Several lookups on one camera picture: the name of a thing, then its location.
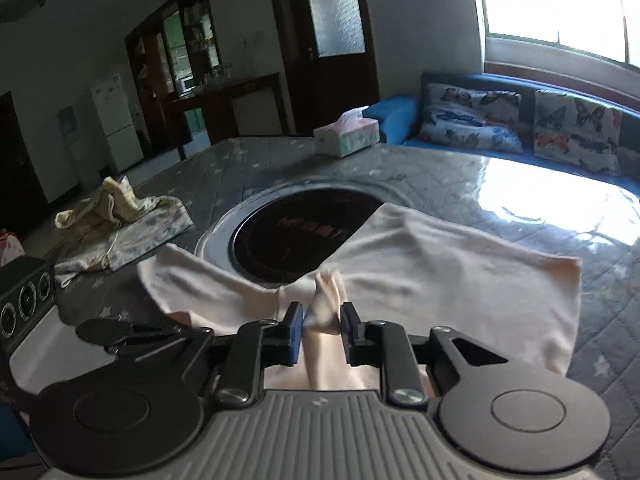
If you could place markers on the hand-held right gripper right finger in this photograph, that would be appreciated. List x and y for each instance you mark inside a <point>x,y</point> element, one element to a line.
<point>350,340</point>

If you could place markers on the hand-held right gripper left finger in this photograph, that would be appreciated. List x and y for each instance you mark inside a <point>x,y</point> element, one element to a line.
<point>294,332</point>

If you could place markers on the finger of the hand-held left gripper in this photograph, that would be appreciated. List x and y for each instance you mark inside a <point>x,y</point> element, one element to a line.
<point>115,332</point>

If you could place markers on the cream cloth garment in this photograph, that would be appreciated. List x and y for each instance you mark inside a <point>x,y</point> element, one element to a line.
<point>450,270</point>

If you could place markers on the pink bag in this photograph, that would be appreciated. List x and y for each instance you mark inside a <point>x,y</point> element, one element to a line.
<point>10,250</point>

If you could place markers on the round black built-in cooktop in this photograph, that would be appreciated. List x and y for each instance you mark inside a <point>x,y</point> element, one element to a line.
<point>290,230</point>

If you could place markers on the floral print garment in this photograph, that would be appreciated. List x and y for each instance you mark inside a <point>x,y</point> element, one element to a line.
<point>145,232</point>

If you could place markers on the yellow garment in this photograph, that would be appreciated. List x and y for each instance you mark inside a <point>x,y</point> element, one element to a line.
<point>120,200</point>

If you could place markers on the water dispenser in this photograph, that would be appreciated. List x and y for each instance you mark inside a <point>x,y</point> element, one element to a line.
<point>75,155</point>

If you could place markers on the white refrigerator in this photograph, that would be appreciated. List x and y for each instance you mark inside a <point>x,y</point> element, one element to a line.
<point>117,125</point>

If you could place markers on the tissue box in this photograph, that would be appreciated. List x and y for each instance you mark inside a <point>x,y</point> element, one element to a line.
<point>350,137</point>

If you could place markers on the blue sofa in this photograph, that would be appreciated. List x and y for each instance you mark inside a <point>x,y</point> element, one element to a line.
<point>395,115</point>

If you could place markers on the dark wooden counter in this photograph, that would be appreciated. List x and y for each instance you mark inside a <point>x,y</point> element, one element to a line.
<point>220,105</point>

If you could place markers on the dark wooden display cabinet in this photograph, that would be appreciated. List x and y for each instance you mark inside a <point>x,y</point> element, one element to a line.
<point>150,85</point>

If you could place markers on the dark wooden glass door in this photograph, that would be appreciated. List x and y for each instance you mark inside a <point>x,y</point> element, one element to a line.
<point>340,85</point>

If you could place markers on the butterfly print cushion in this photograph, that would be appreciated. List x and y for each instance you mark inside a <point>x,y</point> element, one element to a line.
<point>575,130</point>
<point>470,117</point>

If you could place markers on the wall air conditioner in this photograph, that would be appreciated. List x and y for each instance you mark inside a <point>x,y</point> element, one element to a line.
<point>22,5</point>

